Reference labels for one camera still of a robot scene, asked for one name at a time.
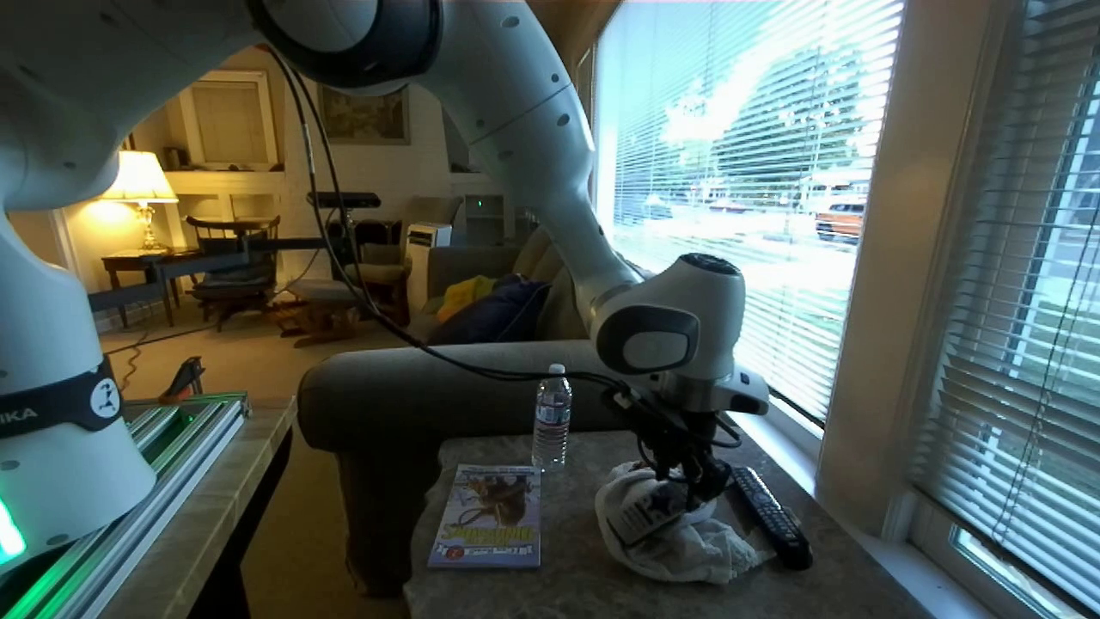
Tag orange car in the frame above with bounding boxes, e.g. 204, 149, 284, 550
810, 198, 869, 243

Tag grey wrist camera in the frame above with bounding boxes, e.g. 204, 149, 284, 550
719, 373, 772, 415

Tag yellow pillow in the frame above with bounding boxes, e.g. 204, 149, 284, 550
433, 273, 499, 329

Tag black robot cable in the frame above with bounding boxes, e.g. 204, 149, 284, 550
266, 38, 630, 391

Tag grey armchair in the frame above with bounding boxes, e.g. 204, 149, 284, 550
425, 194, 512, 303

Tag clear plastic water bottle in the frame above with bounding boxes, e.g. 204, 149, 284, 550
529, 361, 577, 472

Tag beige fabric sofa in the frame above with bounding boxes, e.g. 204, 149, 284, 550
293, 243, 691, 597

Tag framed wall picture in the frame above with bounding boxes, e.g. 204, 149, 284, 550
315, 87, 411, 149

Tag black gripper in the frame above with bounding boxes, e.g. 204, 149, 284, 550
632, 391, 740, 515

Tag black camera boom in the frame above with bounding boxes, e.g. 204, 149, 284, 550
142, 203, 356, 288

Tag magazine with animal cover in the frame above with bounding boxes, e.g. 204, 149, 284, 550
425, 460, 547, 574

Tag dark wooden chair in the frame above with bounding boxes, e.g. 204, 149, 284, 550
186, 214, 284, 335

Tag grey remote control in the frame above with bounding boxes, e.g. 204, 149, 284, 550
602, 475, 691, 550

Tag black stereo camera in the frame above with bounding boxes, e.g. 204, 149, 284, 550
304, 188, 384, 214

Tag dark wooden table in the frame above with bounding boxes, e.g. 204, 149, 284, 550
86, 249, 256, 335

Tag brown footstool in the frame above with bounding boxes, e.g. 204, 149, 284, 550
272, 276, 411, 348

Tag wide window blinds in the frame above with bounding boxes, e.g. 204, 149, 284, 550
588, 0, 907, 428

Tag white towel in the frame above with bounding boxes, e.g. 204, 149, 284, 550
590, 457, 772, 587

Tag narrow window blinds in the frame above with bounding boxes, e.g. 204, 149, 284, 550
914, 0, 1100, 611

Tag black remote control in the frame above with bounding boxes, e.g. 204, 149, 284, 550
724, 460, 819, 574

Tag table lamp with shade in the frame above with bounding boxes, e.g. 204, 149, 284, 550
98, 149, 182, 254

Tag metal robot mounting plate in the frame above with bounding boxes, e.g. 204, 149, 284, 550
0, 391, 249, 619

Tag white floor appliance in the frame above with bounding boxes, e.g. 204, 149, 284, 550
405, 220, 457, 318

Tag dark blue cushion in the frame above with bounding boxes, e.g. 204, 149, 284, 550
433, 276, 554, 348

